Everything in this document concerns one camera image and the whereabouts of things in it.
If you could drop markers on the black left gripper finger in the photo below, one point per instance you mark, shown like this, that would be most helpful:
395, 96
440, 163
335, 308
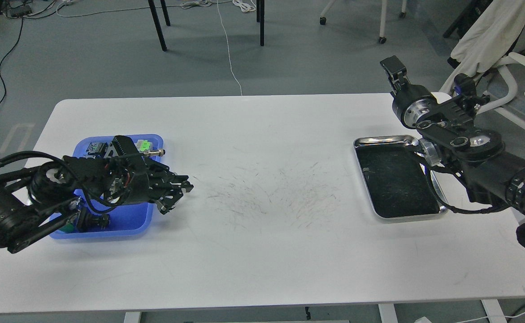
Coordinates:
165, 199
162, 179

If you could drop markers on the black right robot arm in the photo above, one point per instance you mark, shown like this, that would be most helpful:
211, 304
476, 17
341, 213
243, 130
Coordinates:
451, 143

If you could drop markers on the beige cloth on chair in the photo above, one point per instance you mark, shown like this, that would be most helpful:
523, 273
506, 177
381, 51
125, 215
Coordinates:
487, 40

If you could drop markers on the black switch contact block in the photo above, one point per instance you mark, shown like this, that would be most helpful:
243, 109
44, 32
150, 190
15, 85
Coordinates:
87, 220

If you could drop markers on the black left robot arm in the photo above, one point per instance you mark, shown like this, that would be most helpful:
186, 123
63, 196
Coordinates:
41, 194

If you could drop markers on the red push button switch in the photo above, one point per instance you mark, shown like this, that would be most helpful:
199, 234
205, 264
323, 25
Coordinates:
96, 149

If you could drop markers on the white caster chair legs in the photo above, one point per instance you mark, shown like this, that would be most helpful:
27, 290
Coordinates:
382, 16

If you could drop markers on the green push button switch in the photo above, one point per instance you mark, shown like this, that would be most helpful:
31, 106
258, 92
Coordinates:
71, 226

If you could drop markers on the blue plastic tray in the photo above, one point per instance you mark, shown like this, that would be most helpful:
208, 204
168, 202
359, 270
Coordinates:
126, 220

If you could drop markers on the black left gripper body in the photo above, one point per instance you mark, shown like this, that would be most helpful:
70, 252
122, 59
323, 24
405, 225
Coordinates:
132, 181

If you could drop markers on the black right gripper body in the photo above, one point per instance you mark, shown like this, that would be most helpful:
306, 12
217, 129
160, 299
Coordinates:
411, 102

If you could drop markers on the green grey switch part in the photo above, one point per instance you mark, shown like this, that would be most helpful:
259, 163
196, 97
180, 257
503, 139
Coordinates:
145, 144

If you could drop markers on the steel tray with black mat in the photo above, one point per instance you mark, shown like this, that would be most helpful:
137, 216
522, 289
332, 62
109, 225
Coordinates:
396, 183

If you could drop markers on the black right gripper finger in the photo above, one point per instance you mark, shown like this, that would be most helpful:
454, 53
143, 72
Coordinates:
396, 72

